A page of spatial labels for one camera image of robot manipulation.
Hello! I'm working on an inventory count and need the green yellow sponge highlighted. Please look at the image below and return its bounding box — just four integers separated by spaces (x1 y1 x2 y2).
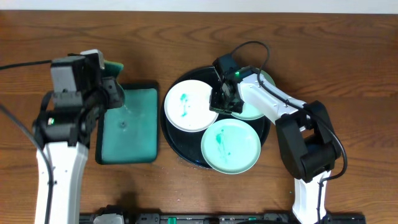
103 60 124 79

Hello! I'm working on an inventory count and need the green plate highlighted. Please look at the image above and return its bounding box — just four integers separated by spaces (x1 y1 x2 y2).
231 70 275 121
201 119 261 175

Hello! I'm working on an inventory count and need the white plate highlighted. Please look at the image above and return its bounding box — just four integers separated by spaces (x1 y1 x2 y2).
164 80 218 133

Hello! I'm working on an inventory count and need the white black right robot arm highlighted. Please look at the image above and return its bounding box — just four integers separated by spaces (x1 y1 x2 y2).
210 70 348 223

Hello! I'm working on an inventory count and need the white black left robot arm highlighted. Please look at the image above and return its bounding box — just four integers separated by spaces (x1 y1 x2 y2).
33 77 124 223

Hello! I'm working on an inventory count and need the rectangular black water tray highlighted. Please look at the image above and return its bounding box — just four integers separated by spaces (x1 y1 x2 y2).
95 82 159 165

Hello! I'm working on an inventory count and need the round black tray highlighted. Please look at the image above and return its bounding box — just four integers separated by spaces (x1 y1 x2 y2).
160 65 271 169

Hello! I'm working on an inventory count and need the green plate front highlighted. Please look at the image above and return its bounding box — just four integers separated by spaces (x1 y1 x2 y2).
201 119 261 175

